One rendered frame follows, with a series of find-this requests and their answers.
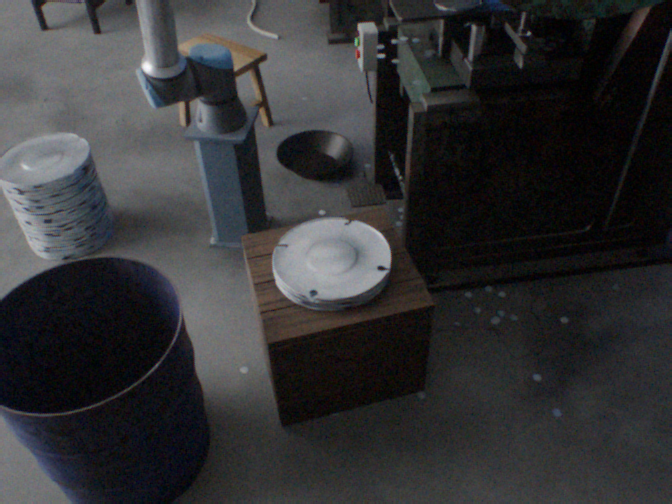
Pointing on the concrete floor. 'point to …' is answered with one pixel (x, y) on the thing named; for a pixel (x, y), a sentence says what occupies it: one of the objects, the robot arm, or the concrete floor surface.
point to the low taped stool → (245, 56)
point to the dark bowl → (315, 153)
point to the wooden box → (341, 334)
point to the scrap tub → (103, 381)
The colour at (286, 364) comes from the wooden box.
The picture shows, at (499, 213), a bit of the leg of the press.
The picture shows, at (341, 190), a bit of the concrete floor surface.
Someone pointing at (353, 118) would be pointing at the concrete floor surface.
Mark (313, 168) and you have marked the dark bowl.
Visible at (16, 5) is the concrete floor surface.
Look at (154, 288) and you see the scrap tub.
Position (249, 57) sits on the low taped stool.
